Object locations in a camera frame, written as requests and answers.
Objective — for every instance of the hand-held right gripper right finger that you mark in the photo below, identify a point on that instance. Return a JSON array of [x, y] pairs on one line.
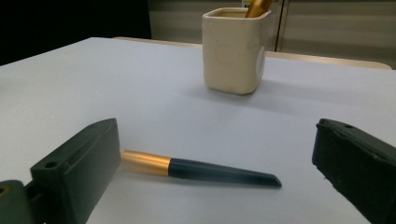
[[358, 168]]

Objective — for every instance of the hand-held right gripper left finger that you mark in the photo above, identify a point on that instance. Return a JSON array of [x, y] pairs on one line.
[[77, 174]]

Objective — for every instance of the white table cover sheet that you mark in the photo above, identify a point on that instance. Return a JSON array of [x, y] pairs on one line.
[[174, 109]]

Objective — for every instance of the cream square ceramic cup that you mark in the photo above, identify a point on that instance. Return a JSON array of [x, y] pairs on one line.
[[233, 53]]

